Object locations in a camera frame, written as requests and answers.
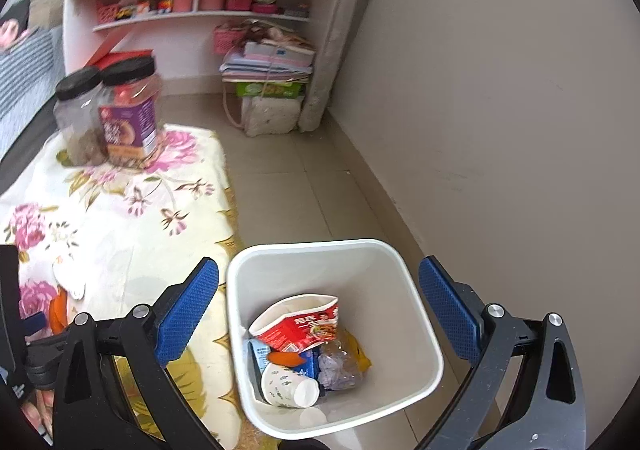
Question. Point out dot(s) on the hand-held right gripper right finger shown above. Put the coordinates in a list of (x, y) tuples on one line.
[(450, 310)]

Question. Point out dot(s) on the red instant noodle cup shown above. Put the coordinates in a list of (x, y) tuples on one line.
[(295, 325)]

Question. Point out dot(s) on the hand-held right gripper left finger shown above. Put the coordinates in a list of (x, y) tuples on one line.
[(187, 315)]

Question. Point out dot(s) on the clear plastic bag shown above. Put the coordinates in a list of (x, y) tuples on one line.
[(340, 365)]

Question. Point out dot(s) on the white bag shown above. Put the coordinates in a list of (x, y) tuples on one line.
[(272, 115)]

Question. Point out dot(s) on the orange peel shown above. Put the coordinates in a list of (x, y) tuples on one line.
[(57, 314), (287, 358)]

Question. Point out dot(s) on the blue snack packet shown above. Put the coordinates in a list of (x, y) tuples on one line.
[(310, 365)]

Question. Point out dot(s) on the red box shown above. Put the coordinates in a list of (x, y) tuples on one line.
[(120, 56)]

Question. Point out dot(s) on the clear jar black lid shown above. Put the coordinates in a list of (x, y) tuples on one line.
[(80, 120)]

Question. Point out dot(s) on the small toys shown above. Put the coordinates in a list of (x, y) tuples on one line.
[(145, 5)]

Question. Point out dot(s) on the pink plush toy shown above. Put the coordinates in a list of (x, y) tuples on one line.
[(10, 35)]

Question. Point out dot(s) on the person's left hand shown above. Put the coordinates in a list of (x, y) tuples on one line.
[(40, 410)]

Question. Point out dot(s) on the purple label jar black lid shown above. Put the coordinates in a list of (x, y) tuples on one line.
[(130, 120)]

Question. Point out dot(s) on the white paper scrap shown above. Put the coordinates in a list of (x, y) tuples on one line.
[(70, 277)]

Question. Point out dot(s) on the white plastic bin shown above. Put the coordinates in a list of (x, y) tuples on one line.
[(390, 300)]

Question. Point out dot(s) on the pink basket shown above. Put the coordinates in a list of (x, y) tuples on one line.
[(225, 39), (107, 13)]

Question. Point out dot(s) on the green box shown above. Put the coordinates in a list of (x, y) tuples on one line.
[(270, 89)]

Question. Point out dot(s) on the striped blanket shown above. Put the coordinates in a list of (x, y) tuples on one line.
[(25, 80)]

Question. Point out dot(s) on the printed white paper cup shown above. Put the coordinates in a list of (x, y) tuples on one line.
[(285, 382)]

